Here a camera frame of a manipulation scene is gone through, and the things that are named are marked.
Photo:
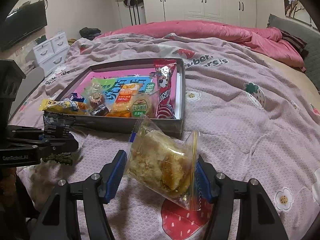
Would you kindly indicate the pink blue book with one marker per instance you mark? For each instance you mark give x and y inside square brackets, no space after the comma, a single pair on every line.
[146,76]

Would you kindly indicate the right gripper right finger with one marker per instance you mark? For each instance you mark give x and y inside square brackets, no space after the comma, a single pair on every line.
[206,180]

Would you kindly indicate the small dark jelly packet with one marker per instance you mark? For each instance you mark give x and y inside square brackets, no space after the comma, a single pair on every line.
[100,110]

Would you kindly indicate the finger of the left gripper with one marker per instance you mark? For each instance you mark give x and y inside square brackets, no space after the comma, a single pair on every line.
[32,134]
[23,153]

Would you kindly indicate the grey padded headboard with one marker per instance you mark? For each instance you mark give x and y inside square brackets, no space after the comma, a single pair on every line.
[304,40]

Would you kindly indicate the white wardrobe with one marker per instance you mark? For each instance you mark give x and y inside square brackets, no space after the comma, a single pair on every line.
[235,12]

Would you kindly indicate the clear bag flaky pastry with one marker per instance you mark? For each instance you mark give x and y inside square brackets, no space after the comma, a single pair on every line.
[165,165]

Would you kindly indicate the grey shallow box tray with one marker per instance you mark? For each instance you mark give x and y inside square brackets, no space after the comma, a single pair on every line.
[171,127]

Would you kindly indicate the black green snack packet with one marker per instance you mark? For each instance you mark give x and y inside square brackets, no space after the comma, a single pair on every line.
[59,152]

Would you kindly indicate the pink strawberry bedspread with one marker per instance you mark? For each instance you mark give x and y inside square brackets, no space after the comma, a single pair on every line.
[254,122]

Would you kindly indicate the red cartoon candy packet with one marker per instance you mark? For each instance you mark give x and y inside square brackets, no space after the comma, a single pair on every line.
[164,72]

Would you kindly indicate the white drawer cabinet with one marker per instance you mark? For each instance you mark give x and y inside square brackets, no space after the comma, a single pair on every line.
[50,54]

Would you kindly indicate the pile of dark clothes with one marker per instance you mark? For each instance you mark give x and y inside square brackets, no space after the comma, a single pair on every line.
[89,33]

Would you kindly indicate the clear candy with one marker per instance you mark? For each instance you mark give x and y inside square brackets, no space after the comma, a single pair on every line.
[94,97]

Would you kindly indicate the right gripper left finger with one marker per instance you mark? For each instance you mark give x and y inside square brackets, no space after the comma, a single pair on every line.
[111,175]

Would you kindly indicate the dark striped pillow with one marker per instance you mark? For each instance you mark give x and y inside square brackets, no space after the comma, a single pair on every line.
[296,42]

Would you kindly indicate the pink quilt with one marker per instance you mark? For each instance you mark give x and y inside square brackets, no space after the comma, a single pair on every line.
[267,41]

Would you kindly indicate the yellow cartoon snack packet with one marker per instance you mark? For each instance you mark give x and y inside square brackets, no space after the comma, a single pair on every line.
[64,107]

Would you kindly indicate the black wall television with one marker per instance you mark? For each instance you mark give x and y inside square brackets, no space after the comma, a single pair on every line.
[22,23]

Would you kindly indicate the green label round cake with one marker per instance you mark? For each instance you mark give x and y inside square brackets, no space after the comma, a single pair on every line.
[142,105]

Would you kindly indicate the flower tree wall painting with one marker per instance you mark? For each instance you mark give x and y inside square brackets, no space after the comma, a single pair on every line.
[295,10]

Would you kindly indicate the orange cracker packet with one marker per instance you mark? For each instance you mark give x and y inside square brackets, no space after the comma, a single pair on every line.
[122,105]

